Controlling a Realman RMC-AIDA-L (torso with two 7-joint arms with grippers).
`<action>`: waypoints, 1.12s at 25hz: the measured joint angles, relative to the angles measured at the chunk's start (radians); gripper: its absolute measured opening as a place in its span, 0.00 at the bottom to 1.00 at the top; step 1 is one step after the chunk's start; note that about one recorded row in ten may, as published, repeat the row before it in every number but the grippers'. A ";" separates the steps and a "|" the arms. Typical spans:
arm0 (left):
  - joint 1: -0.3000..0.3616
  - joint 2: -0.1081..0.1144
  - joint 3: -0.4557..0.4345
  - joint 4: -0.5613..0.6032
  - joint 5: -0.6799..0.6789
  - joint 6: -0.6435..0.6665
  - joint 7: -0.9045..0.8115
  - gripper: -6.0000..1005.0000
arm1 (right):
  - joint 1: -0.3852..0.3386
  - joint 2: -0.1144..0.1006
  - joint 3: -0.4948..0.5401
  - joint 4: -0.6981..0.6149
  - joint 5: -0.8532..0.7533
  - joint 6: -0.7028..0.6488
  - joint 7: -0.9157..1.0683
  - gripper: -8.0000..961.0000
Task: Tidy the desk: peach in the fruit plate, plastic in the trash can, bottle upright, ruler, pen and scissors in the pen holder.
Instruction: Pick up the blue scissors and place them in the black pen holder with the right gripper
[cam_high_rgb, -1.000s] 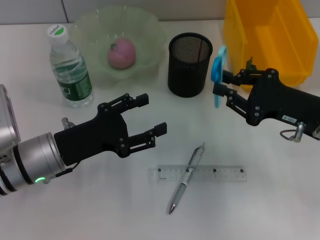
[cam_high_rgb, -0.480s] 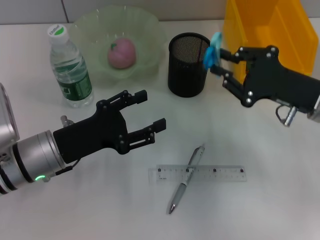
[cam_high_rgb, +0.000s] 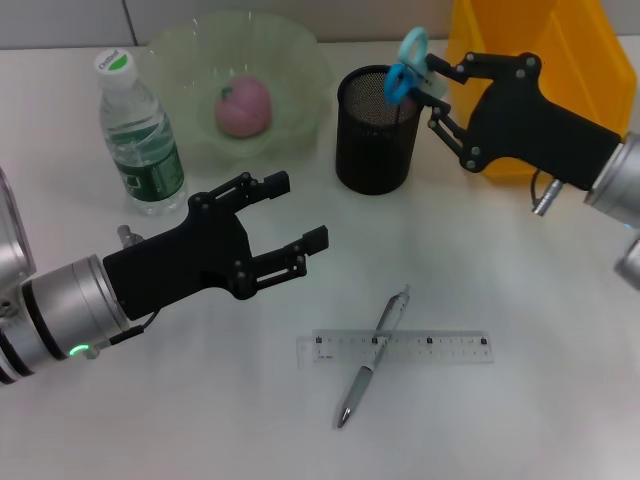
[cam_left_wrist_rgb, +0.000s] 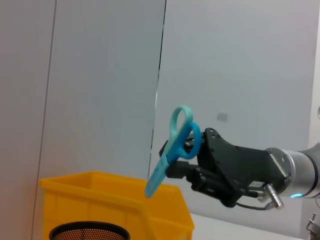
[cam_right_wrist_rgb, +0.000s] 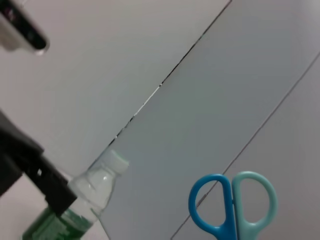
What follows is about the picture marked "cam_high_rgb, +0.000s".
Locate pink toy peach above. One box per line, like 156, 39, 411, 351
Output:
214, 74, 274, 139

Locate silver ballpoint pen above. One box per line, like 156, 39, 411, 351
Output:
335, 283, 414, 430

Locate translucent green fruit plate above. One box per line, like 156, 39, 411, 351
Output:
137, 13, 335, 176

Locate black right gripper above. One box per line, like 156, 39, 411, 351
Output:
417, 52, 623, 192

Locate clear green-label water bottle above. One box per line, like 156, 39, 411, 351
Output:
93, 47, 190, 217

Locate blue plastic scissors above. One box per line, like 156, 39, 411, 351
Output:
384, 27, 449, 109

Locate yellow plastic bin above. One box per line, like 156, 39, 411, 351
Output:
446, 0, 639, 187

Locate left gripper cable with plugs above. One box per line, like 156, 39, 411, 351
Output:
84, 224, 161, 361

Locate transparent plastic ruler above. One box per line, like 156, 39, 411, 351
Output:
295, 328, 495, 369

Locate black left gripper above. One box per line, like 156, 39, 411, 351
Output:
102, 170, 330, 322

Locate black mesh pen holder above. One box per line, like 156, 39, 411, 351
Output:
334, 64, 427, 196

